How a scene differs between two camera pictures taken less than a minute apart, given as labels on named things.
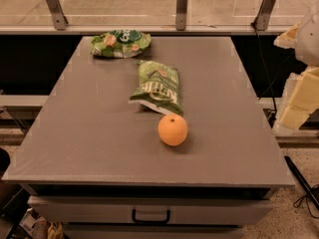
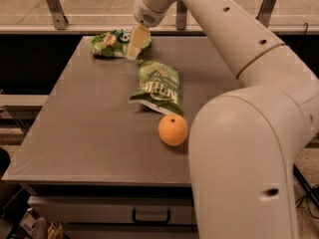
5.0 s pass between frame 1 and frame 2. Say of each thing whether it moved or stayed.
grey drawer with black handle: stayed
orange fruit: stayed
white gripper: moved
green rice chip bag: stayed
